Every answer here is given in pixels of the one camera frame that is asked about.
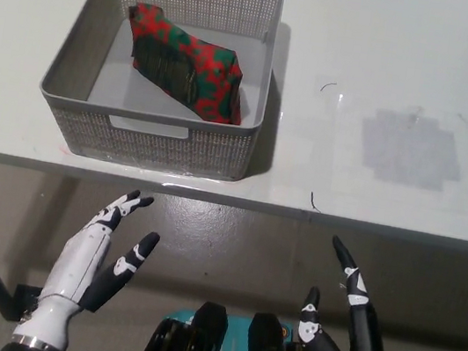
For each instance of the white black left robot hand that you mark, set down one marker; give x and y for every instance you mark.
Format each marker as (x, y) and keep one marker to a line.
(77, 266)

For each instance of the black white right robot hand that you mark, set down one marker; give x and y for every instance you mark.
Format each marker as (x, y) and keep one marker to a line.
(363, 329)

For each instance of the red green coffee bean bag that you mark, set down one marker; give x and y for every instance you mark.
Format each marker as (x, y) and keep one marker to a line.
(180, 64)

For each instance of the grey tape patch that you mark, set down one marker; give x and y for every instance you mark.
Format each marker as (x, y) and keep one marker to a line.
(411, 150)

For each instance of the grey perforated plastic basket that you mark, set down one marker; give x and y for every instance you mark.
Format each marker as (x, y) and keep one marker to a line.
(83, 58)

